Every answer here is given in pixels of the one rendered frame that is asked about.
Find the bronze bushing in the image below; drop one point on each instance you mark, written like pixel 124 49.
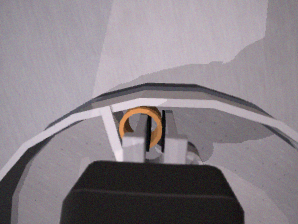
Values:
pixel 151 111

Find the grey round turning table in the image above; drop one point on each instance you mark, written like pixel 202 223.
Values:
pixel 261 168

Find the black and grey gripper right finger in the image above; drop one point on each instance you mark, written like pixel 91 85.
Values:
pixel 173 145

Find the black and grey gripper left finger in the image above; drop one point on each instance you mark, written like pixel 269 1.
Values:
pixel 137 143

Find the grey metal ring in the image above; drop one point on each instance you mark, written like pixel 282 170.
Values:
pixel 159 159
pixel 192 151

